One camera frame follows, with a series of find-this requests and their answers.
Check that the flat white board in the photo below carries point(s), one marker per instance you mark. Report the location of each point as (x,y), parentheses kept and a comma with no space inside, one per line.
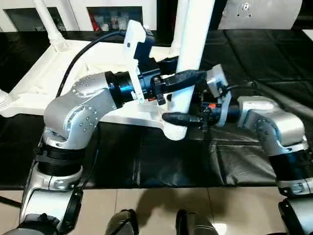
(308,34)

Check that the grey right robot foot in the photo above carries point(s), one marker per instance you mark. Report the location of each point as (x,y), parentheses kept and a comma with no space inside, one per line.
(195,224)

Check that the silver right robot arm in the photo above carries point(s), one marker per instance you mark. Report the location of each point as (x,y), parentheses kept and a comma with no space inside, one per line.
(276,122)

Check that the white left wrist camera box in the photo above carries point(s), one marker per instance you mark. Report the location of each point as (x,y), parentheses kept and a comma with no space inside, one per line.
(132,36)

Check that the black box with gold label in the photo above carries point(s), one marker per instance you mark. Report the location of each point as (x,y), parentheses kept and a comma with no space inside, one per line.
(166,14)

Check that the black metal table frame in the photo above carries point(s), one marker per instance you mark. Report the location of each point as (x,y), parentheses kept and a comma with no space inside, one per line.
(9,201)

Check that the grey left robot foot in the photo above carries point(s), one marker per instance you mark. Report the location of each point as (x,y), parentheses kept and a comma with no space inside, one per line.
(123,222)

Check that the white glass door cabinet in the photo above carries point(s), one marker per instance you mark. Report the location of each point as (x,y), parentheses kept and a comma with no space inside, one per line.
(73,14)

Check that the grey robot foot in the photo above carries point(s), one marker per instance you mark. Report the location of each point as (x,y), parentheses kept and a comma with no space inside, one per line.
(195,224)
(123,222)

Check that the white plastic table top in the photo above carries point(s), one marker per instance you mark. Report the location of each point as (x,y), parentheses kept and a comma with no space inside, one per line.
(36,80)

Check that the white plastic table leg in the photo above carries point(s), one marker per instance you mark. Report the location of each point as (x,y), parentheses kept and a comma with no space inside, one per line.
(179,24)
(46,19)
(5,105)
(195,36)

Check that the black work mat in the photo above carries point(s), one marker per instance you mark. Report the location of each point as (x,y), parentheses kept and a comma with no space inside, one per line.
(269,61)

